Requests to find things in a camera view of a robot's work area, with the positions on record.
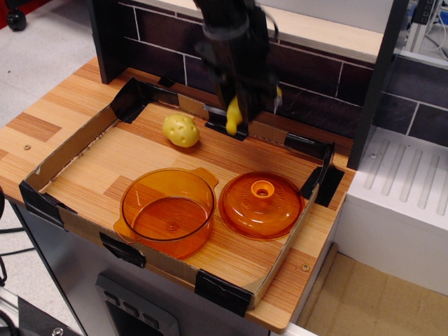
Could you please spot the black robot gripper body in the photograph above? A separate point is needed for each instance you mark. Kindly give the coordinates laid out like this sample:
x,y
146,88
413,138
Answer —
x,y
240,52

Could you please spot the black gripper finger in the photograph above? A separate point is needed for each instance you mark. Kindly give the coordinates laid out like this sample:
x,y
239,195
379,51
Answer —
x,y
226,89
252,100

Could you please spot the yellow plastic banana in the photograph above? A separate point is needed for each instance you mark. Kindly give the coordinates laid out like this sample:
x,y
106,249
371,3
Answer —
x,y
235,117

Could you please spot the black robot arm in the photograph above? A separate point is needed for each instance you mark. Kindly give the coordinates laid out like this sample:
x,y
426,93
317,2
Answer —
x,y
231,14

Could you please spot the cardboard fence with black tape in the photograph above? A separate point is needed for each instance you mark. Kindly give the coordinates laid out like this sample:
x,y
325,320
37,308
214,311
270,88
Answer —
x,y
79,187

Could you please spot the orange transparent pot lid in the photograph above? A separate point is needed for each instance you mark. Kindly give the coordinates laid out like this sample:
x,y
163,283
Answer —
x,y
261,205

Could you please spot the orange transparent pot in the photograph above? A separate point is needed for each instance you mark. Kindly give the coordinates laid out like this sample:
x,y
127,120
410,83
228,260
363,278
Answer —
x,y
170,210

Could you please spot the yellow plastic potato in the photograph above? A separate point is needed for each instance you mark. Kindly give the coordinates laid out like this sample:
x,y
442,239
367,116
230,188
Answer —
x,y
181,130

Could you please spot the light wooden shelf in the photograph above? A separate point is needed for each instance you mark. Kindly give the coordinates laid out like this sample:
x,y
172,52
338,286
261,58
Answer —
x,y
352,29

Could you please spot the white toy sink drainboard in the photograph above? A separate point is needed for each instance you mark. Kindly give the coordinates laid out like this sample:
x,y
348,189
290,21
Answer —
x,y
394,217

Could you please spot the black chair caster wheel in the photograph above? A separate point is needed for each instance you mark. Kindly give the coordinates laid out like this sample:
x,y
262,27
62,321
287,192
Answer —
x,y
16,20

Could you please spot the grey toy oven front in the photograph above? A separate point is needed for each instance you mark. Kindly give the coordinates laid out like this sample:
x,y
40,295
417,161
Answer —
x,y
131,314

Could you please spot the dark shelf post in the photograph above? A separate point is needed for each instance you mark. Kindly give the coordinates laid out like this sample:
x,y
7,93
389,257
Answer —
x,y
384,60

